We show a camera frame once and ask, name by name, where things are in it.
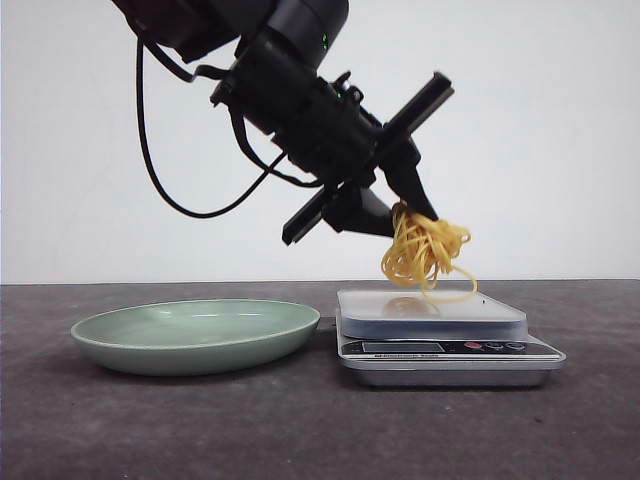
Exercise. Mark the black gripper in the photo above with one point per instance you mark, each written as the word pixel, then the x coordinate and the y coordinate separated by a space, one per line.
pixel 324 130

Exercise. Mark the yellow vermicelli bundle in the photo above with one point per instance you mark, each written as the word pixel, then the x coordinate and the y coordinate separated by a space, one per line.
pixel 423 249

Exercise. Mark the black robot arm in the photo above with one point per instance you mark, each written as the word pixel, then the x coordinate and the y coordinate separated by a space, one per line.
pixel 195 28

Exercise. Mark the silver digital kitchen scale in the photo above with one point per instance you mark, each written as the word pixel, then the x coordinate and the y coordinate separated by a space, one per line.
pixel 399 338

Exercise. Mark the light green plate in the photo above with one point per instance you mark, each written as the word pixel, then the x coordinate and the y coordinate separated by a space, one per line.
pixel 195 337

